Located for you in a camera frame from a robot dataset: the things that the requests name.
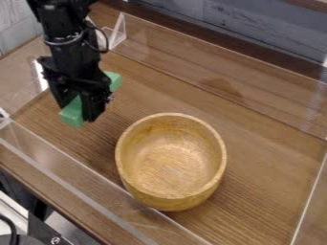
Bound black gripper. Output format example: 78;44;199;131
38;44;111;123

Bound green rectangular block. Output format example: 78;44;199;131
61;71;123;127

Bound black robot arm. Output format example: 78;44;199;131
27;0;113;125

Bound brown wooden bowl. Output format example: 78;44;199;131
115;112;227;212

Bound clear acrylic tray walls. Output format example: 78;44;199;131
0;16;327;245

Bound clear acrylic corner bracket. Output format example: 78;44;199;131
97;13;127;51

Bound black metal mount bracket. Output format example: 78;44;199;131
27;212;74;245

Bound black cable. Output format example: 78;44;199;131
0;213;19;245

